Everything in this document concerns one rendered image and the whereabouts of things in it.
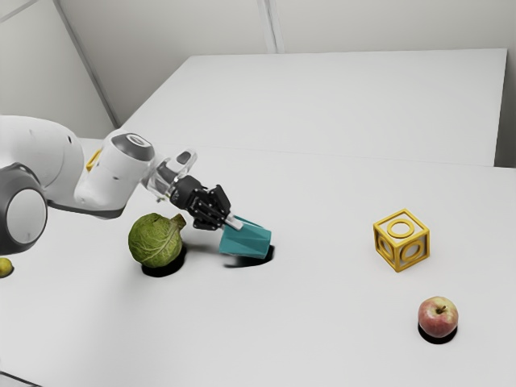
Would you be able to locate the teal faceted mug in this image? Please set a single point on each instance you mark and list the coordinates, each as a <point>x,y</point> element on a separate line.
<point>248,241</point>

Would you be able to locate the red apple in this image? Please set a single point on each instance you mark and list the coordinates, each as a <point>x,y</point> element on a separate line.
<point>437,316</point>

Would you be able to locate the small yellow-green fruit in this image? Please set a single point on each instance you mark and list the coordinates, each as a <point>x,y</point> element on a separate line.
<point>4,267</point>

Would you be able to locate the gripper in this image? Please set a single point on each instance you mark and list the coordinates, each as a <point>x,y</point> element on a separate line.
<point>197,201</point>

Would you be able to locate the yellow open frame cube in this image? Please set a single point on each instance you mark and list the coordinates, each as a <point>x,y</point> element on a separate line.
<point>401,240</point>

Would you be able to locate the green cabbage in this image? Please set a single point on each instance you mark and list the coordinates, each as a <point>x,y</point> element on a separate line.
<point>156,241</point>

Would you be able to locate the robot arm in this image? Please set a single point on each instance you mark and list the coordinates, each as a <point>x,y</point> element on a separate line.
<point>56,161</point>

